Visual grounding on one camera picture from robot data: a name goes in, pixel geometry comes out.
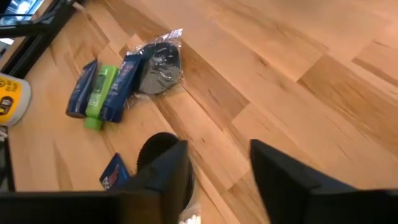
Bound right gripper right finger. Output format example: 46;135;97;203
250;139;398;224

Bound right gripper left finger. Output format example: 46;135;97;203
0;140;189;224

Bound black round ribbed puff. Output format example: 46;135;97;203
136;132;197;215

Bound cotton swabs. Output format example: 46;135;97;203
178;213;202;224

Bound dark blue travel tube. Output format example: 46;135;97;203
99;152;131;190
65;58;99;119
99;52;147;124

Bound yellow wipes canister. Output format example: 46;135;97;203
0;73;32;127

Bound black puff in clear bag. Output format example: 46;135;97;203
126;28;185;103

